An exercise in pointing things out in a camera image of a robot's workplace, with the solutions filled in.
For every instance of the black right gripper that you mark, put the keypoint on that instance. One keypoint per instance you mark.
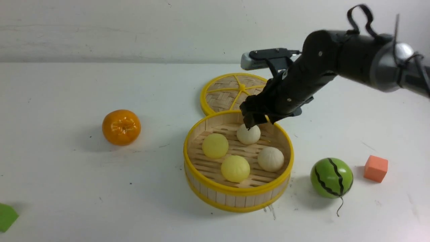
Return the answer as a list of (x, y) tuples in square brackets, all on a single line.
[(285, 93)]

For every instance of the white bun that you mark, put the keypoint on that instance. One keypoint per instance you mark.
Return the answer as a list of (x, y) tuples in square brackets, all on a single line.
[(270, 159), (248, 136)]

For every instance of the yellow bun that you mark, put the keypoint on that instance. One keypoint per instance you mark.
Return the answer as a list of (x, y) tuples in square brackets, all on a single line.
[(215, 145), (235, 169)]

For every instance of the yellow bun front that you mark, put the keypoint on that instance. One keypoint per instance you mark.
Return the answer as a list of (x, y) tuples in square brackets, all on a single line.
[(235, 169)]

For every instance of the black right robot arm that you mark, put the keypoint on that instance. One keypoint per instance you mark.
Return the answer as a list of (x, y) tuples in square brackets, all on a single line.
[(376, 62)]

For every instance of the bamboo steamer lid yellow rim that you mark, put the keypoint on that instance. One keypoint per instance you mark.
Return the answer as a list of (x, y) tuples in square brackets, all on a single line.
[(227, 92)]

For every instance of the bamboo steamer tray yellow rim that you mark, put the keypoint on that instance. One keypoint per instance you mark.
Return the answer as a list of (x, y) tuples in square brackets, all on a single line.
[(260, 189)]

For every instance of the green toy watermelon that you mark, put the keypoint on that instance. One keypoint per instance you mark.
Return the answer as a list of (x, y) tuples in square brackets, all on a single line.
[(332, 178)]

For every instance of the orange toy tangerine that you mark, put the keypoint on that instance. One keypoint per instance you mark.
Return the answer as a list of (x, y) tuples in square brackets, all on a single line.
[(121, 127)]

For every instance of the orange foam cube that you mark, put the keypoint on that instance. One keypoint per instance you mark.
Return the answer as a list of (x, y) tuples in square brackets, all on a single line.
[(375, 168)]

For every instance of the green foam block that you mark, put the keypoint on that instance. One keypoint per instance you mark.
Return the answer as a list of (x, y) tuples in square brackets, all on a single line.
[(8, 216)]

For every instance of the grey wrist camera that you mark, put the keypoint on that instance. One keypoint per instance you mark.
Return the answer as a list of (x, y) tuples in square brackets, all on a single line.
[(276, 59)]

